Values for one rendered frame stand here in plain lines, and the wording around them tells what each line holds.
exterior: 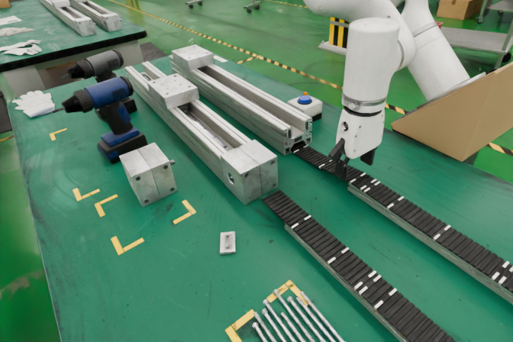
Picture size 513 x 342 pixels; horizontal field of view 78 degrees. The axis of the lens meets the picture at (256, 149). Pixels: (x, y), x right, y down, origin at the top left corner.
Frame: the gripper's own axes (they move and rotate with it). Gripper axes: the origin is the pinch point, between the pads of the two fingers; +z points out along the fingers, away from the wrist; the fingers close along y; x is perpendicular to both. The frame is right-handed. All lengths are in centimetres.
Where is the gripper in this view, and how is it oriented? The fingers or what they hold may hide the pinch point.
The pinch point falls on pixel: (354, 166)
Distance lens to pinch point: 76.5
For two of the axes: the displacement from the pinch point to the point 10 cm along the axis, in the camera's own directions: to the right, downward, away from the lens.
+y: 8.2, -3.7, 4.3
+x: -5.7, -4.5, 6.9
